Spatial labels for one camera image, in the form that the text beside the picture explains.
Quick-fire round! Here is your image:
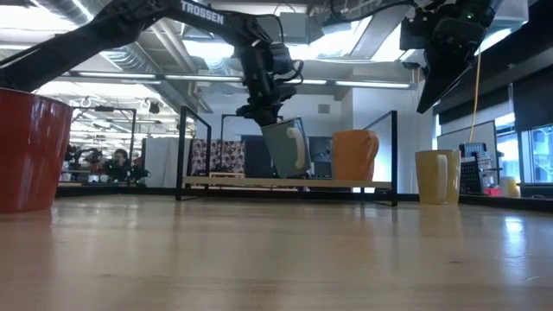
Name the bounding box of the floral partition panel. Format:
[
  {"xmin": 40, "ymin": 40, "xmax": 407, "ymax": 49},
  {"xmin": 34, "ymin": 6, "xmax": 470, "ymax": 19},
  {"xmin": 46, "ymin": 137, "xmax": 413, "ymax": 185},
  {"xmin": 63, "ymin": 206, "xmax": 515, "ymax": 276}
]
[{"xmin": 190, "ymin": 138, "xmax": 246, "ymax": 175}]

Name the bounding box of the wooden shelf riser black frame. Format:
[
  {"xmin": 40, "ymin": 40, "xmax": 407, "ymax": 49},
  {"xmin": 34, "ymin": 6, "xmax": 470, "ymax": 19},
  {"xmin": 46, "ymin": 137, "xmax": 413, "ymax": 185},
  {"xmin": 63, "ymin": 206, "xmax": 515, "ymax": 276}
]
[{"xmin": 175, "ymin": 105, "xmax": 399, "ymax": 207}]

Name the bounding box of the yellow hanging cable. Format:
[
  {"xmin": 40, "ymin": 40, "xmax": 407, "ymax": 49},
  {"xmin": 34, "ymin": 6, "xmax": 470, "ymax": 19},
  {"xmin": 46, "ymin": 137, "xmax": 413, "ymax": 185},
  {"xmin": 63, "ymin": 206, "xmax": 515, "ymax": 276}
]
[{"xmin": 468, "ymin": 49, "xmax": 483, "ymax": 144}]

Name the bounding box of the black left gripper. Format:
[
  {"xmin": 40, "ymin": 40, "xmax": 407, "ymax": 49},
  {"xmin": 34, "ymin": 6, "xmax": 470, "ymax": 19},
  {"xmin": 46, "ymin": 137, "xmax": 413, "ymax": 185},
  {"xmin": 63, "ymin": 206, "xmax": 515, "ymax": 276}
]
[{"xmin": 236, "ymin": 41, "xmax": 297, "ymax": 128}]

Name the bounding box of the white board panel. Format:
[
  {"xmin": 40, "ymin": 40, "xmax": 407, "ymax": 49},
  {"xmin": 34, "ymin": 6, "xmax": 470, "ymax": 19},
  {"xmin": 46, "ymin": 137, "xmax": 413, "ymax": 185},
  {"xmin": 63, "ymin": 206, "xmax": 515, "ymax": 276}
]
[{"xmin": 435, "ymin": 119, "xmax": 499, "ymax": 152}]

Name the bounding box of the orange coffee mug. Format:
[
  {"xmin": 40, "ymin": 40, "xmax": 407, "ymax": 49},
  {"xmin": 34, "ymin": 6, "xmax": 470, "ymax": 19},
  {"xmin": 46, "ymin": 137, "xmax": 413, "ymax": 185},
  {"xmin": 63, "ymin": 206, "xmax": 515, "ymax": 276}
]
[{"xmin": 331, "ymin": 129, "xmax": 380, "ymax": 182}]

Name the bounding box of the grey coffee mug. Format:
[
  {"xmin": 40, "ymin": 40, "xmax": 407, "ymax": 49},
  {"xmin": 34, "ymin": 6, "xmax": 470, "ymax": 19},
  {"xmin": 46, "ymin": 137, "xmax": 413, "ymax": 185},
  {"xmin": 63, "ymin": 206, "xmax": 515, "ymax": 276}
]
[{"xmin": 260, "ymin": 116, "xmax": 312, "ymax": 180}]

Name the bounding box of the person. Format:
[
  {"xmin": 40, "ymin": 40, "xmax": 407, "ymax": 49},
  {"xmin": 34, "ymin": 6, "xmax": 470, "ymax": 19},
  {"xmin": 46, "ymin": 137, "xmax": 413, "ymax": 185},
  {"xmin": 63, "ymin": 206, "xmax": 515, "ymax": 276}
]
[{"xmin": 105, "ymin": 148, "xmax": 131, "ymax": 183}]

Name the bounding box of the black pegboard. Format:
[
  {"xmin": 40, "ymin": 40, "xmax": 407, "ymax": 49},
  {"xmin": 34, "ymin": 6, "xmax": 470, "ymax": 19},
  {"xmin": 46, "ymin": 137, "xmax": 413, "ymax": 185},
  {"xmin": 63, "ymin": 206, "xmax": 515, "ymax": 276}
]
[{"xmin": 458, "ymin": 142, "xmax": 499, "ymax": 195}]

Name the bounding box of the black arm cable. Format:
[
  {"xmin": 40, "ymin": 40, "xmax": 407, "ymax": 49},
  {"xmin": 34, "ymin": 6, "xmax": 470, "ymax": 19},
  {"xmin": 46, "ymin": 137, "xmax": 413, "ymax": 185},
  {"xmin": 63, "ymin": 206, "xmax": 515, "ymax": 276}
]
[{"xmin": 330, "ymin": 0, "xmax": 418, "ymax": 23}]

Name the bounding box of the silver ventilation duct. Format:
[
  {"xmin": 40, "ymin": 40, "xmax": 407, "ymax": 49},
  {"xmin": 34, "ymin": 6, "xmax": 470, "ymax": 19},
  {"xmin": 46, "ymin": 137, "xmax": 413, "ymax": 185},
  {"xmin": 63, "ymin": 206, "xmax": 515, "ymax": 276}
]
[{"xmin": 34, "ymin": 0, "xmax": 156, "ymax": 74}]

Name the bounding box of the white partition panel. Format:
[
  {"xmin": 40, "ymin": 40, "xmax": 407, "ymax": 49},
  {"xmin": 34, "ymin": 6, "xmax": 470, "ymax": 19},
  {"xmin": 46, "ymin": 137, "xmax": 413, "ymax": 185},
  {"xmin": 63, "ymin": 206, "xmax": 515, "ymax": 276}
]
[{"xmin": 143, "ymin": 136, "xmax": 179, "ymax": 188}]

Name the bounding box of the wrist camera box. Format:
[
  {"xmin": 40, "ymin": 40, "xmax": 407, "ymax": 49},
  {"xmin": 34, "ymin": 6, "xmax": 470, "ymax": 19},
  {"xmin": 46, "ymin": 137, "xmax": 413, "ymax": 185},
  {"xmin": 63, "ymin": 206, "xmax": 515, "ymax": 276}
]
[
  {"xmin": 270, "ymin": 41, "xmax": 305, "ymax": 84},
  {"xmin": 399, "ymin": 15, "xmax": 435, "ymax": 52}
]

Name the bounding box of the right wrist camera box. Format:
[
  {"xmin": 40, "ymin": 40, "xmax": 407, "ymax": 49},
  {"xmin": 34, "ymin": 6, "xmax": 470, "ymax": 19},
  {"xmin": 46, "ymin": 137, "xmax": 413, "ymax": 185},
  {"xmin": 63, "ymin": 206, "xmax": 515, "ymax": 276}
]
[{"xmin": 399, "ymin": 15, "xmax": 435, "ymax": 52}]

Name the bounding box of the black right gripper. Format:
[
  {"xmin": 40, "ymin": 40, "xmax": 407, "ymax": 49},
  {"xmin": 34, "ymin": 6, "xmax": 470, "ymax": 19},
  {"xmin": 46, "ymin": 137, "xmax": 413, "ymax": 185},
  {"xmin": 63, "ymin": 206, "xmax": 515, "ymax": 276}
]
[{"xmin": 416, "ymin": 0, "xmax": 492, "ymax": 114}]

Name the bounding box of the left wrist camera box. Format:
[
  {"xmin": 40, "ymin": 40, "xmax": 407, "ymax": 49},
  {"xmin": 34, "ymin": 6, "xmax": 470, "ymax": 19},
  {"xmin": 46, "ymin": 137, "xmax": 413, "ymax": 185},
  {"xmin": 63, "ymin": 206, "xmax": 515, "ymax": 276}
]
[{"xmin": 270, "ymin": 41, "xmax": 305, "ymax": 84}]

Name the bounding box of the yellow coffee mug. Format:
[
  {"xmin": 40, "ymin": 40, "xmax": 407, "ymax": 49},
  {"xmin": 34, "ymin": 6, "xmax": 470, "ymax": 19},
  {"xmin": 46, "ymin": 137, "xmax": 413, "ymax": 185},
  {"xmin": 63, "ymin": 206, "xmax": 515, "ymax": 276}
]
[{"xmin": 415, "ymin": 149, "xmax": 462, "ymax": 206}]

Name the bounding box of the window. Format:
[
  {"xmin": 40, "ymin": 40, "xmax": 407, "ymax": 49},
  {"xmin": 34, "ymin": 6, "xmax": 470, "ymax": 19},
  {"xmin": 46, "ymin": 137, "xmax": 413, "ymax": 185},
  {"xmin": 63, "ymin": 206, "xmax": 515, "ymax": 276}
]
[{"xmin": 495, "ymin": 124, "xmax": 553, "ymax": 186}]

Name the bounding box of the red coffee mug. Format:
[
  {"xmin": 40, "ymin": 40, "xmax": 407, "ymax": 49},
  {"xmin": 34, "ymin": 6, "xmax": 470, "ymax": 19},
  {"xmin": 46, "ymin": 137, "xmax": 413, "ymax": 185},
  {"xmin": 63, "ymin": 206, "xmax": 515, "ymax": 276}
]
[{"xmin": 0, "ymin": 87, "xmax": 74, "ymax": 214}]

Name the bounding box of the yellow container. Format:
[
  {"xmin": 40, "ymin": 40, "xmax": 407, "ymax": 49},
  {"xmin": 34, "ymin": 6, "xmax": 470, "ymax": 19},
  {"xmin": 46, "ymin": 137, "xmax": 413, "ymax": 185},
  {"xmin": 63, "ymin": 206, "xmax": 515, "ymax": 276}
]
[{"xmin": 499, "ymin": 175, "xmax": 522, "ymax": 199}]

